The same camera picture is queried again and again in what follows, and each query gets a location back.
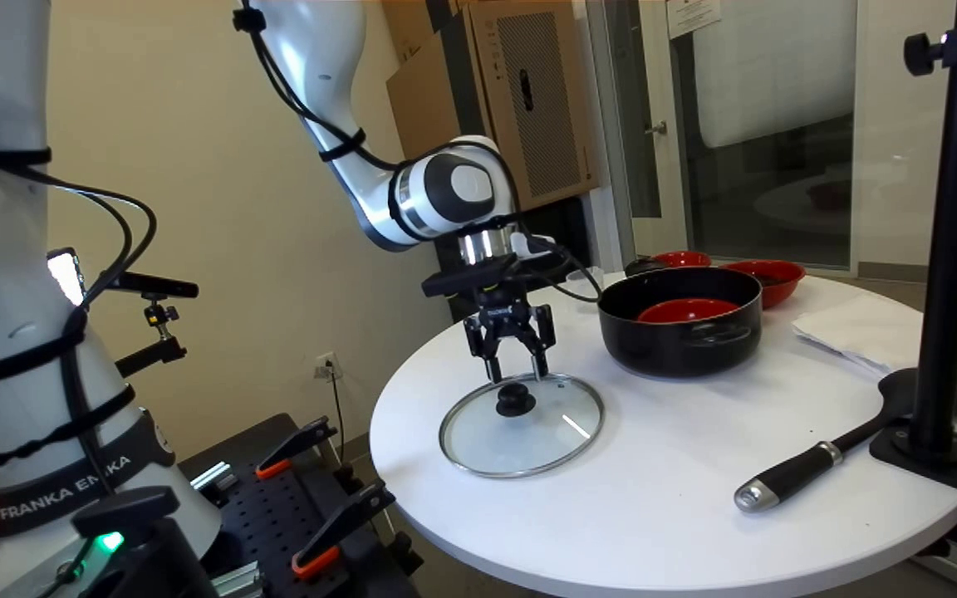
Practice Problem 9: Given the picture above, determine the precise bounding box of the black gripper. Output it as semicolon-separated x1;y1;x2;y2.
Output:
460;289;559;384

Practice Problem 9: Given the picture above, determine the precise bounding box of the glass pot lid black knob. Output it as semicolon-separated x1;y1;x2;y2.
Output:
434;372;607;481

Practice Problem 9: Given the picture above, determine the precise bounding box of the orange bowl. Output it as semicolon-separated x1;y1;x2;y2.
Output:
636;295;745;328

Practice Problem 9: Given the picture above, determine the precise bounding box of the small red bowl dark rim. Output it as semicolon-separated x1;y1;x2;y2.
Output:
623;249;716;280

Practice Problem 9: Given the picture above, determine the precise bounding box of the wide red bowl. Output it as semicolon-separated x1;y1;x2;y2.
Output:
721;255;809;313

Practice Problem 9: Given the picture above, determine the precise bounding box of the black cooking pot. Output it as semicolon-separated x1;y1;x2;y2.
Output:
594;262;768;380

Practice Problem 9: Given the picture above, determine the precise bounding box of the cardboard box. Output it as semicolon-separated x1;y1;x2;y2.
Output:
382;0;606;219

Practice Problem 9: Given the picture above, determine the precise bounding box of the black perforated work board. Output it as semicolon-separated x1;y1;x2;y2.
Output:
176;411;421;598

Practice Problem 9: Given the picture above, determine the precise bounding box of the white cloth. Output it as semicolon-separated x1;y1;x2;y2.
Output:
792;295;957;375

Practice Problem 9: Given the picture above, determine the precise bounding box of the white door sign paper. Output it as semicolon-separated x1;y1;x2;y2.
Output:
666;0;726;43

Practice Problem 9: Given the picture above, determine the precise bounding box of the lit phone screen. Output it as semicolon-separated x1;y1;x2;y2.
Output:
45;247;91;310

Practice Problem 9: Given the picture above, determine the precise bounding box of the black clamp orange handle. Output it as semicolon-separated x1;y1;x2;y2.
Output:
289;481;399;584
253;414;338;485

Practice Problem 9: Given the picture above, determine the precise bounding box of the black spatula silver-tipped handle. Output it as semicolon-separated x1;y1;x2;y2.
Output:
730;365;957;516

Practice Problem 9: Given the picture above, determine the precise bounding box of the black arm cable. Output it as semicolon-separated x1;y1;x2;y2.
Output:
228;4;407;177

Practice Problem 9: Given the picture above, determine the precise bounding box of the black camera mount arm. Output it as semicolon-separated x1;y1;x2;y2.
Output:
111;269;203;380

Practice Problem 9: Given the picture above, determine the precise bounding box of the black base cable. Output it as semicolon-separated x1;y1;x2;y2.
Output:
0;125;159;336

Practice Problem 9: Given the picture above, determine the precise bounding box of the black camera stand pole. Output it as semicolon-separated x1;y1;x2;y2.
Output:
868;0;957;553

